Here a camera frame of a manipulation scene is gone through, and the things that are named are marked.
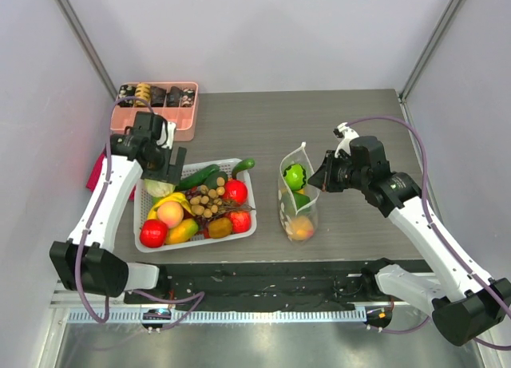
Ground green watermelon ball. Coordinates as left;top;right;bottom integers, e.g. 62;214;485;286
283;163;307;192

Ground pale green cabbage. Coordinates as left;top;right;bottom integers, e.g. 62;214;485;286
144;179;175;198

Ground green bell pepper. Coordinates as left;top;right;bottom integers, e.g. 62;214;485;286
293;194;311;215

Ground clear dotted zip bag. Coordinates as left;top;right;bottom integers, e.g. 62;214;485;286
277;141;319;243

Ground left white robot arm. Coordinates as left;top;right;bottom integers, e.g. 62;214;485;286
50;112;186;303

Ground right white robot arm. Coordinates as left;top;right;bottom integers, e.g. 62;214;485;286
308;129;510;346

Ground dark green small cucumber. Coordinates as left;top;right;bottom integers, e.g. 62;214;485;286
176;164;220;192

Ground yellow banana bunch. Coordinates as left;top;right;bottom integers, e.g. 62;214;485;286
147;192;195;220

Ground dark green avocado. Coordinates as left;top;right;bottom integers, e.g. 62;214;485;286
204;171;228;189

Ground white plastic basket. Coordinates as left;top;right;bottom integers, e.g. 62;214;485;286
133;158;256;253

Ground brown longan bunch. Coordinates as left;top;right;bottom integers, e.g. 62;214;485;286
189;184;227;220

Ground pink divided tray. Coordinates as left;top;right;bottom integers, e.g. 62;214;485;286
110;81;199;142

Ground magenta folded shirt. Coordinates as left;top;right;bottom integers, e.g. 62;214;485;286
85;150;106;192

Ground orange yellow mango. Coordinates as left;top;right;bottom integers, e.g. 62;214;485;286
164;219;199;245

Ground shiny red apple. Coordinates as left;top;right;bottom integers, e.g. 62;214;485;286
223;180;248;205

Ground black blue sock roll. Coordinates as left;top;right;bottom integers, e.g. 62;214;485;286
165;86;183;108

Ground red tomato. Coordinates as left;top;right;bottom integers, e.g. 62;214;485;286
139;219;168;248

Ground dark brown sock roll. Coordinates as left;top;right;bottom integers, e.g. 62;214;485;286
150;85;167;108

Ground yellow striped sock roll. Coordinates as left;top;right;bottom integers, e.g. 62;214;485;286
133;82;151;107

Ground brown kiwi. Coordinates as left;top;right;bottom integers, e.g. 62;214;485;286
208;217;232;239

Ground black pink floral sock roll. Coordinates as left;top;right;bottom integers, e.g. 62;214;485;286
180;88;196;108

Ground wrinkled red pomegranate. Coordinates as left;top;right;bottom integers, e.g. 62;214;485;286
225;211;252;234

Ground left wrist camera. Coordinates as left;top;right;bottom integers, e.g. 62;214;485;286
156;121;176;149

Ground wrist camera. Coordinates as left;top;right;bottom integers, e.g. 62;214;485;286
156;121;176;149
334;122;359;158

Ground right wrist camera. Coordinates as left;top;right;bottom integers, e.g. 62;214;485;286
334;122;359;158

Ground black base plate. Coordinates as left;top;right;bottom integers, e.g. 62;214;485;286
123;258;438;311

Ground white slotted cable duct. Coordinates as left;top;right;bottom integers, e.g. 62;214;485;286
66;307;367;324

